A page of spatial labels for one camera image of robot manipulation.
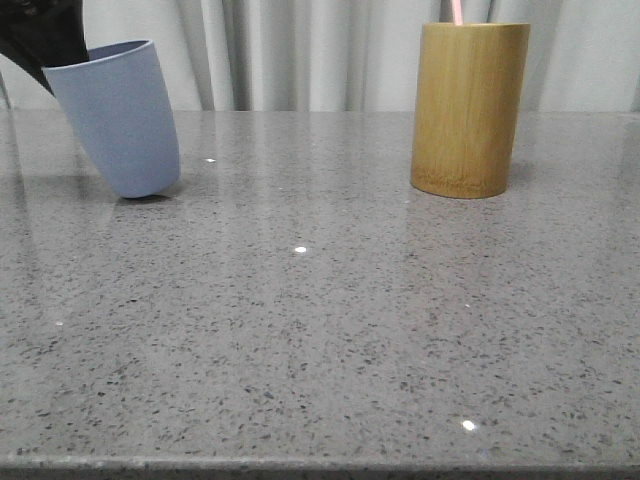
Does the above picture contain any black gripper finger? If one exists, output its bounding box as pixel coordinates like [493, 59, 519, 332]
[1, 0, 89, 91]

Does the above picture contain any blue plastic cup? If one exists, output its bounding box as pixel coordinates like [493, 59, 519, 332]
[43, 39, 180, 198]

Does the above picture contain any pink chopstick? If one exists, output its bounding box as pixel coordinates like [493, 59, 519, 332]
[450, 0, 464, 26]

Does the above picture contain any grey pleated curtain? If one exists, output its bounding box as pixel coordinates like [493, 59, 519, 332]
[0, 0, 640, 113]

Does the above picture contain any bamboo cylindrical holder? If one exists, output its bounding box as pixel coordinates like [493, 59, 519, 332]
[410, 23, 530, 199]

